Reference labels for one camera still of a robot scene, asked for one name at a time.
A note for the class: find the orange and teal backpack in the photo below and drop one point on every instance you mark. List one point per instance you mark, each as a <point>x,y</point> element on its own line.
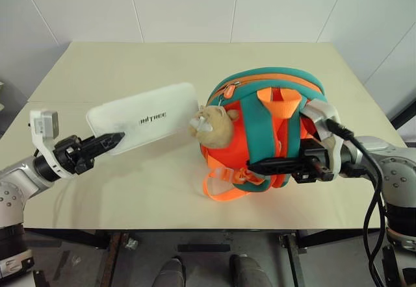
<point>260,128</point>

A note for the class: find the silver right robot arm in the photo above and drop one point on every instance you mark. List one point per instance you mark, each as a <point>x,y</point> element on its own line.
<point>395,170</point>

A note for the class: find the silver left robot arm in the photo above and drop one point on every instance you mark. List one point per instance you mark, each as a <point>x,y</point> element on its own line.
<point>19,183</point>

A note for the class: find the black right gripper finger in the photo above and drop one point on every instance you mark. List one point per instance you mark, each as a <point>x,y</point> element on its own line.
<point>276,166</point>

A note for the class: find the small crumpled white scrap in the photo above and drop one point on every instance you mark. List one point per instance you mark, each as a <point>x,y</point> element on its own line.
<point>132,243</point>

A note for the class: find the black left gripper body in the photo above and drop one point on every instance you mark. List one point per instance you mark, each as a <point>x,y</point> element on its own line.
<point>70,154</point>

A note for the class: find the white pouch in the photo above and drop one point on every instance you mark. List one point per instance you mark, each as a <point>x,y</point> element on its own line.
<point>146,118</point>

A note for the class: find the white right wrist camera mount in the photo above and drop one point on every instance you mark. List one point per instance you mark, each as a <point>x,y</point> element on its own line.
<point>336,152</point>

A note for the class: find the black metal table frame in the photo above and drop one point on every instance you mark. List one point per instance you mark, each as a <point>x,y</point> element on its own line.
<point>81,238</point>

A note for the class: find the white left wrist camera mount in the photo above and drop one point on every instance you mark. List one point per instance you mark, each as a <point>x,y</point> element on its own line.
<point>45,124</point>

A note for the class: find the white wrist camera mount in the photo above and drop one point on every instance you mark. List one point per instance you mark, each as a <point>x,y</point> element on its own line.
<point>45,124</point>
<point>336,152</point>

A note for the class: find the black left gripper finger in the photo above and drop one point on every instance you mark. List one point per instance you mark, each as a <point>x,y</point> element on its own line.
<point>109,141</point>
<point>96,157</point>

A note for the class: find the beige plush toy charm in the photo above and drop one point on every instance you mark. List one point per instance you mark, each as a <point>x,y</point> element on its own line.
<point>216,126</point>

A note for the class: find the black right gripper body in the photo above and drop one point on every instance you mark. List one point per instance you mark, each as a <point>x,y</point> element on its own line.
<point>312,167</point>

